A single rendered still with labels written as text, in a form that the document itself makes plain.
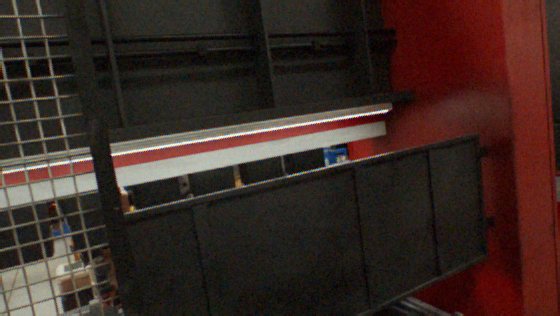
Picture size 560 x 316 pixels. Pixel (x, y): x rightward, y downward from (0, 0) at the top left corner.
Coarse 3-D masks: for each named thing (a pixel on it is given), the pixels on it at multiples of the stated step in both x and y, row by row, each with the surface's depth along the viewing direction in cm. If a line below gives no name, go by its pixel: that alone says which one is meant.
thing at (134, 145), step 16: (336, 112) 130; (352, 112) 133; (368, 112) 136; (224, 128) 111; (240, 128) 113; (256, 128) 116; (272, 128) 118; (112, 144) 97; (128, 144) 99; (144, 144) 101; (160, 144) 102; (176, 144) 105; (0, 160) 86; (16, 160) 87; (64, 160) 92
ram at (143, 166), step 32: (288, 128) 144; (320, 128) 151; (352, 128) 159; (384, 128) 167; (128, 160) 118; (160, 160) 122; (192, 160) 127; (224, 160) 133; (0, 192) 103; (32, 192) 106; (64, 192) 110
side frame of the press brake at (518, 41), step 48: (384, 0) 154; (432, 0) 135; (480, 0) 119; (528, 0) 121; (432, 48) 138; (480, 48) 122; (528, 48) 121; (432, 96) 142; (480, 96) 125; (528, 96) 122; (384, 144) 170; (480, 144) 128; (528, 144) 123; (528, 192) 124; (528, 240) 125; (432, 288) 160; (480, 288) 138; (528, 288) 126
